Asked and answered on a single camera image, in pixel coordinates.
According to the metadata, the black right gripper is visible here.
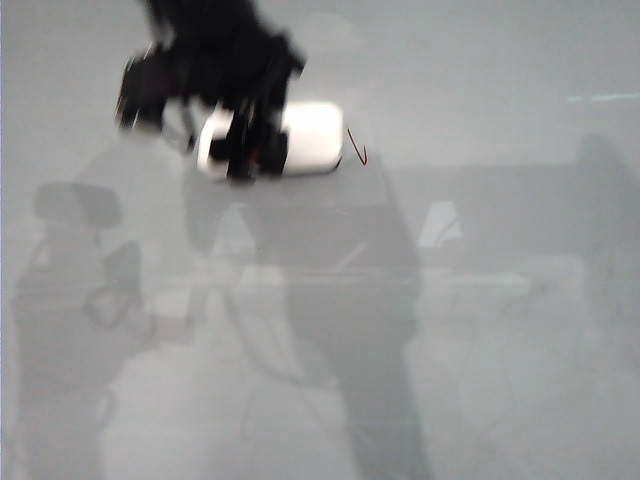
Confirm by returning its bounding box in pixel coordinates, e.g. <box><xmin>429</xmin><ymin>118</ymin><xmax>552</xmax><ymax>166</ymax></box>
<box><xmin>172</xmin><ymin>9</ymin><xmax>308</xmax><ymax>184</ymax></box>

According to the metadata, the white whiteboard eraser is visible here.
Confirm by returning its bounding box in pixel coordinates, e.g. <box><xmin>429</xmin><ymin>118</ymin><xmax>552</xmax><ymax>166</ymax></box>
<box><xmin>196</xmin><ymin>101</ymin><xmax>345</xmax><ymax>182</ymax></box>

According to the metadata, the red marker writing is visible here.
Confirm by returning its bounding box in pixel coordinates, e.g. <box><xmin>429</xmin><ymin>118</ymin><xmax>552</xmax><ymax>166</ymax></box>
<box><xmin>346</xmin><ymin>128</ymin><xmax>369</xmax><ymax>167</ymax></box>

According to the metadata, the grey glossy whiteboard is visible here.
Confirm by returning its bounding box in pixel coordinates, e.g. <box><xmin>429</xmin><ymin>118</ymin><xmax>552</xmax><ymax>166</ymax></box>
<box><xmin>0</xmin><ymin>0</ymin><xmax>640</xmax><ymax>480</ymax></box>

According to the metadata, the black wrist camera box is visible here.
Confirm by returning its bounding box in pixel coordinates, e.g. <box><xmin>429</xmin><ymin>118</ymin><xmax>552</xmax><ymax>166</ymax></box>
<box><xmin>115</xmin><ymin>43</ymin><xmax>177</xmax><ymax>132</ymax></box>

